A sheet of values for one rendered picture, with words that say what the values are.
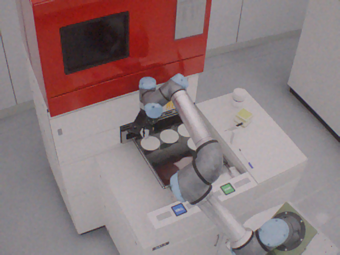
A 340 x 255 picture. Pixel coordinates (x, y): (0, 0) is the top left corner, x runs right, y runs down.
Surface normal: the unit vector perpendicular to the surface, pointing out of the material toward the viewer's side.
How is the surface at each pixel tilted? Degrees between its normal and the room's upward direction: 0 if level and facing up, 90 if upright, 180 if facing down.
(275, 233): 38
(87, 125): 90
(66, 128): 90
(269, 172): 0
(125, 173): 0
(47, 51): 90
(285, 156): 0
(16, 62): 90
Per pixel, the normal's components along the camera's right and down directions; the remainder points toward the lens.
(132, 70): 0.47, 0.65
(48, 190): 0.05, -0.70
